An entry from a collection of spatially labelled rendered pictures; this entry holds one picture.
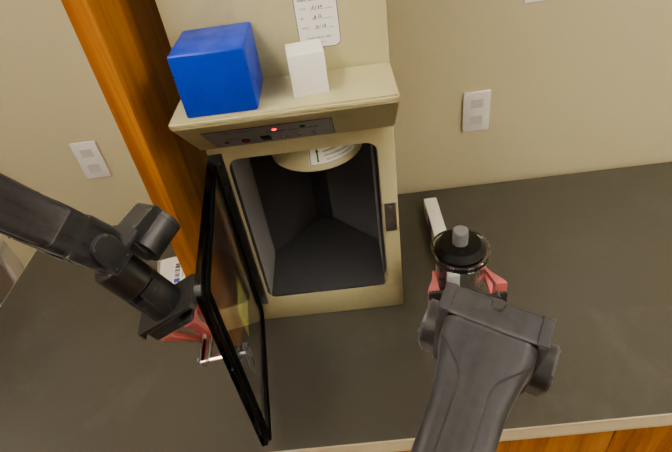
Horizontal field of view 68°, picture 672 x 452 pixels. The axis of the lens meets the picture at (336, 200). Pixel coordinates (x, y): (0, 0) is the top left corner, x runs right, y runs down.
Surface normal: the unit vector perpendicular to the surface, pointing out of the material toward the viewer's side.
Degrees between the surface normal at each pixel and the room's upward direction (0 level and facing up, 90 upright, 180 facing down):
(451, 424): 14
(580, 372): 0
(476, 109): 90
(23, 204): 81
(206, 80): 90
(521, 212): 0
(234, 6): 90
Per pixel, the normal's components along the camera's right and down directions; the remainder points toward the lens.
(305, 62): 0.14, 0.60
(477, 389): -0.12, -0.60
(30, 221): 0.79, 0.10
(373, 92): -0.12, -0.78
